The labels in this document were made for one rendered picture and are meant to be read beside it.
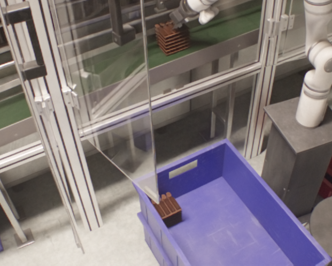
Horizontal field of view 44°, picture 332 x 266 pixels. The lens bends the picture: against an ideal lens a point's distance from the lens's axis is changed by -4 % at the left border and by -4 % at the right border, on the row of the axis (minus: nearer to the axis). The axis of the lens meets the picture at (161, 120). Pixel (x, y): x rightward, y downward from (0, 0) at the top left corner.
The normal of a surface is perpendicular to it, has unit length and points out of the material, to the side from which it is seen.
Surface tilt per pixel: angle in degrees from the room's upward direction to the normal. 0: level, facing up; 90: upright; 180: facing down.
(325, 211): 0
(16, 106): 2
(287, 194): 90
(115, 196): 0
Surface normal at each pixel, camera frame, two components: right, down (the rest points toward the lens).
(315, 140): -0.04, -0.71
